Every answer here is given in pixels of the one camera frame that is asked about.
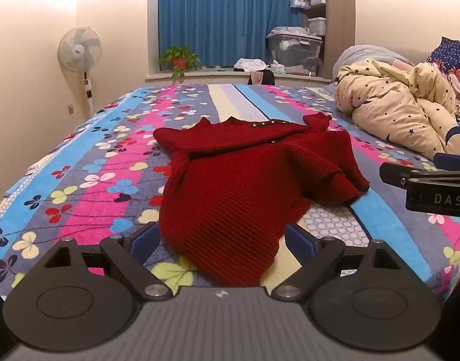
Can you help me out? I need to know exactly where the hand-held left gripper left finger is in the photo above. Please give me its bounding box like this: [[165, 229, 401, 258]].
[[42, 223, 171, 302]]

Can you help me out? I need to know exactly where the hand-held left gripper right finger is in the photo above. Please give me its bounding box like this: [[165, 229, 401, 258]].
[[271, 223, 404, 302]]

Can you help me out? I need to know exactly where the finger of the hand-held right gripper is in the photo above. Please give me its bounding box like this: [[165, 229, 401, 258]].
[[433, 153, 460, 174], [379, 162, 460, 189]]

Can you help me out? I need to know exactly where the dark red knit sweater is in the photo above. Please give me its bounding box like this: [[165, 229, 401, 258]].
[[153, 112, 371, 287]]

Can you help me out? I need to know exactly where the pile of light clothes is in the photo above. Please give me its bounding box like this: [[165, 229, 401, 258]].
[[233, 58, 268, 72]]

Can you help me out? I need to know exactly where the cream star-print duvet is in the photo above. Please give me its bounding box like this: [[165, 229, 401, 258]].
[[334, 59, 460, 161]]

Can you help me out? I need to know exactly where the floral striped fleece blanket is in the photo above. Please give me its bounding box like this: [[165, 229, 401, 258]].
[[0, 83, 460, 305]]

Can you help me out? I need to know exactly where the navy patterned pillow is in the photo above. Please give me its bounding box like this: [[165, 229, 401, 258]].
[[427, 37, 460, 91]]

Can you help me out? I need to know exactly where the grey pillow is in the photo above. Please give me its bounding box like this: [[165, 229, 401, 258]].
[[332, 44, 414, 83]]

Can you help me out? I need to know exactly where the clear plastic storage box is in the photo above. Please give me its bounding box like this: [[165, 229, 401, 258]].
[[266, 26, 324, 76]]

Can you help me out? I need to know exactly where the black and pink chair back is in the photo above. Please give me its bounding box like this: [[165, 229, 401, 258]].
[[247, 70, 276, 86]]

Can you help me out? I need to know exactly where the potted green plant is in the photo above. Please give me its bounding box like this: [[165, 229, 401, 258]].
[[158, 46, 201, 78]]

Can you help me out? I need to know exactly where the blue curtain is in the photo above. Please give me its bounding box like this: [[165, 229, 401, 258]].
[[158, 0, 304, 69]]

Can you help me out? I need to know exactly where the white pedestal fan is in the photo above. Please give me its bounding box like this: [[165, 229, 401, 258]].
[[58, 26, 104, 119]]

